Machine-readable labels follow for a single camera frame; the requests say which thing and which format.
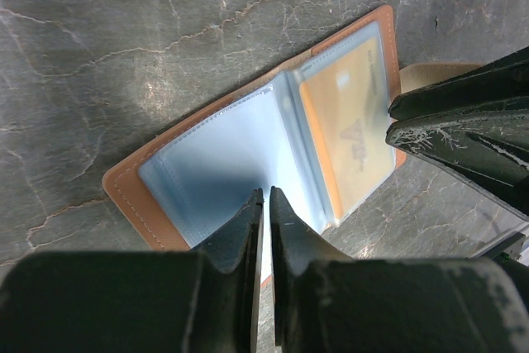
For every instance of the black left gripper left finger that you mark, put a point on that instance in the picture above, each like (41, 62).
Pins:
(200, 300)

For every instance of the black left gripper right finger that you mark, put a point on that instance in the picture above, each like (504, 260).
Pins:
(325, 301)

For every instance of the tan leather card holder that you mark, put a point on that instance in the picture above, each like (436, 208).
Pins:
(182, 186)

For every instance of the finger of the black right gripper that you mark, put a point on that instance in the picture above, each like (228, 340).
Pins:
(487, 150)
(430, 88)

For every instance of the beige credit card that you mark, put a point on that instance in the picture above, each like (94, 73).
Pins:
(345, 98)

